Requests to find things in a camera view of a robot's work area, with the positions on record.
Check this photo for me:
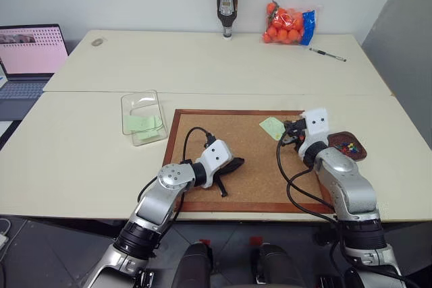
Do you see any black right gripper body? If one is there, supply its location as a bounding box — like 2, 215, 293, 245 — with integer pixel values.
283, 117, 308, 144

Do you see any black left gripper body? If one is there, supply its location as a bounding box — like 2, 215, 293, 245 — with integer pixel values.
213, 157, 239, 183

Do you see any green sticky note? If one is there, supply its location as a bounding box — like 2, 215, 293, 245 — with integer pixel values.
259, 116, 288, 141
134, 128, 161, 141
122, 115, 163, 132

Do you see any brown oval tray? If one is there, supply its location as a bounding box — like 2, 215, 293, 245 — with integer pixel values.
327, 130, 369, 162

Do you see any clear plastic box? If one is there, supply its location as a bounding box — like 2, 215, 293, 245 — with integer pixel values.
120, 90, 169, 148

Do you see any black and white pen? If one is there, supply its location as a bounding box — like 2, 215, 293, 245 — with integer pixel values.
308, 47, 348, 63

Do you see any dark rounded shape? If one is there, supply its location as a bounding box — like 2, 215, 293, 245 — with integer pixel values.
256, 241, 306, 288
171, 241, 214, 288

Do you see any bag of orange balls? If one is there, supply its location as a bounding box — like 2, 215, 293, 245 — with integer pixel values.
259, 0, 322, 47

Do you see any brown sauce bottle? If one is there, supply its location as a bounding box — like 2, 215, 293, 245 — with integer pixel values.
215, 0, 242, 40

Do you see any grey laptop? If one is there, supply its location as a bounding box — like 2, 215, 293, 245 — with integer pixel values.
0, 24, 70, 122

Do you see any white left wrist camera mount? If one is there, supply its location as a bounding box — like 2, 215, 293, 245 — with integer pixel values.
194, 139, 234, 190

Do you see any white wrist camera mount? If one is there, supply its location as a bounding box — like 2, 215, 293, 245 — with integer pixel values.
298, 107, 333, 158
194, 139, 234, 190

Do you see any cork board with wooden frame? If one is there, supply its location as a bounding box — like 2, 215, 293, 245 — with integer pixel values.
163, 109, 338, 214

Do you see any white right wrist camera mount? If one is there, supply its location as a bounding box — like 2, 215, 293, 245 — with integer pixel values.
298, 107, 333, 158

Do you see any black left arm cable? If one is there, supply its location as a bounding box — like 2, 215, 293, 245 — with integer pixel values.
137, 127, 217, 224

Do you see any white cable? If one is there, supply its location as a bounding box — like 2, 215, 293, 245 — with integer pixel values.
0, 217, 11, 247

